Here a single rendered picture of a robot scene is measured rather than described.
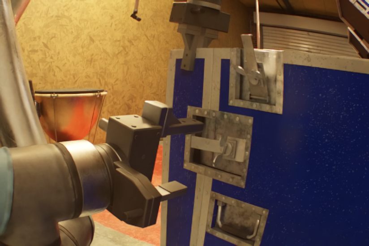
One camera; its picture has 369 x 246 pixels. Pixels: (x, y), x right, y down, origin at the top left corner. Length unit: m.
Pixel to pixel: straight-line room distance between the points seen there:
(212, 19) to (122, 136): 0.38
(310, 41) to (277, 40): 0.99
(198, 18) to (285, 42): 7.48
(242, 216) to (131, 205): 0.33
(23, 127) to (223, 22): 0.48
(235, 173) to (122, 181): 0.32
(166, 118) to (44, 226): 0.23
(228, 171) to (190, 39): 0.27
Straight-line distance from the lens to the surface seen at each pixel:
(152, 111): 0.41
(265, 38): 8.25
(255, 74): 0.53
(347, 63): 0.46
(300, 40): 8.07
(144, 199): 0.32
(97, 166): 0.34
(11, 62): 0.45
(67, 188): 0.31
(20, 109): 0.43
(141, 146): 0.38
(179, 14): 0.64
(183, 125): 0.45
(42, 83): 3.11
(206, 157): 0.67
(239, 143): 0.60
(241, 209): 0.62
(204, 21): 0.66
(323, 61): 0.48
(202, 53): 0.66
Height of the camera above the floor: 0.89
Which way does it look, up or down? 8 degrees down
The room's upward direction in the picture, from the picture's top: 4 degrees clockwise
